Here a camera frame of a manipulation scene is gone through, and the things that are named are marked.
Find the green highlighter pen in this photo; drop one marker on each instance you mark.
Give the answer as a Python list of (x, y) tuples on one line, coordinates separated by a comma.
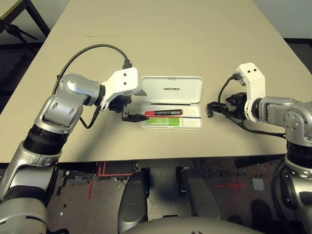
[(163, 121)]

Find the small silver black clip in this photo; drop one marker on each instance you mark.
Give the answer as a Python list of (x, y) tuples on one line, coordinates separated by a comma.
[(209, 113)]

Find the grey robot leg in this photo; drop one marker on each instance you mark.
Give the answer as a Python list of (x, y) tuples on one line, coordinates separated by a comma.
[(132, 200), (200, 195)]

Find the grey square floor patch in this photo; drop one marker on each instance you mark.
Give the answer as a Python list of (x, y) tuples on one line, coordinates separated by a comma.
[(258, 184)]

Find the red black marker pen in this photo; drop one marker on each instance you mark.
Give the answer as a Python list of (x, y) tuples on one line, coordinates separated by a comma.
[(165, 112)]

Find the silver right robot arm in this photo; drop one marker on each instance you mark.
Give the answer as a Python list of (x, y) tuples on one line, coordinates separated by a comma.
[(292, 114)]

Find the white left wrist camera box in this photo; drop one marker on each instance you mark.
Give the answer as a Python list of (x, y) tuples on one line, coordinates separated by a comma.
[(125, 78)]

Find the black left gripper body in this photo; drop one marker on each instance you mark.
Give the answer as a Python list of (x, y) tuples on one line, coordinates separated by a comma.
[(120, 104)]

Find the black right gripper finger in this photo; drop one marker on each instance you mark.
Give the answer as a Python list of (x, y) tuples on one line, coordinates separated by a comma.
[(220, 114), (219, 105)]

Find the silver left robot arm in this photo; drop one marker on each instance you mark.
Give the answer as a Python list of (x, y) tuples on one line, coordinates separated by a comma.
[(61, 107)]

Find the grey robot right leg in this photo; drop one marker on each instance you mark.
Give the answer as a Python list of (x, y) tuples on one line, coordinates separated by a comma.
[(200, 195)]

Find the grey robot left leg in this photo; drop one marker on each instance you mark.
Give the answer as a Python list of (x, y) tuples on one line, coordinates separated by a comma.
[(132, 200)]

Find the white plastic pencil case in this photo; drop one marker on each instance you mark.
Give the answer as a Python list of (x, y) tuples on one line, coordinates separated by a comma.
[(185, 90)]

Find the beige side table black frame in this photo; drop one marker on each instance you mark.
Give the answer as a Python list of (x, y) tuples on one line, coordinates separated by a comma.
[(36, 17)]

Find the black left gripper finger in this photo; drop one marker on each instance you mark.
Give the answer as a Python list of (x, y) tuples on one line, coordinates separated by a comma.
[(136, 117), (142, 92)]

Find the grey robot torso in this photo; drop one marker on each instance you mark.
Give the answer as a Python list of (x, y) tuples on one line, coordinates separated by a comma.
[(182, 226)]

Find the black tripod stand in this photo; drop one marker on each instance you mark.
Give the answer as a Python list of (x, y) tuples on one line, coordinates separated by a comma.
[(14, 30)]

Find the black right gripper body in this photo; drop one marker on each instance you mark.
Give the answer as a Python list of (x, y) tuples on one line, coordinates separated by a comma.
[(236, 106)]

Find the dark table frame crossbar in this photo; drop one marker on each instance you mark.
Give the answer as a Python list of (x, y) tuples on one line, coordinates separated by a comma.
[(163, 165)]

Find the black shoe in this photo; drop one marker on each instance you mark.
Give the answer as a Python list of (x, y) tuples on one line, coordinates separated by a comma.
[(236, 220), (261, 210)]

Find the black table foot bar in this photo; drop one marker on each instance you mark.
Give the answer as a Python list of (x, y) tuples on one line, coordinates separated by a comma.
[(253, 162)]

